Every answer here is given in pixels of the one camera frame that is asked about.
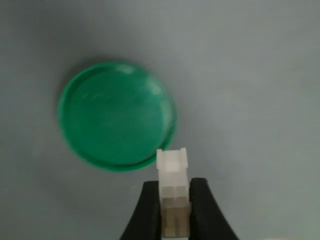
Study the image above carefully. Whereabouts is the dark grey mat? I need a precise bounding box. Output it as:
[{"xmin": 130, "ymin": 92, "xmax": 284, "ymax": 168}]
[{"xmin": 0, "ymin": 0, "xmax": 320, "ymax": 240}]

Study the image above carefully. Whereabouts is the round green lid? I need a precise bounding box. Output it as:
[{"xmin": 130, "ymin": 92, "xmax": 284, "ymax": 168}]
[{"xmin": 57, "ymin": 62, "xmax": 177, "ymax": 173}]

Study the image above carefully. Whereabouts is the white plastic terminal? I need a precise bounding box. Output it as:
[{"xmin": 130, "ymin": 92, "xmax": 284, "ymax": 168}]
[{"xmin": 156, "ymin": 147, "xmax": 192, "ymax": 238}]

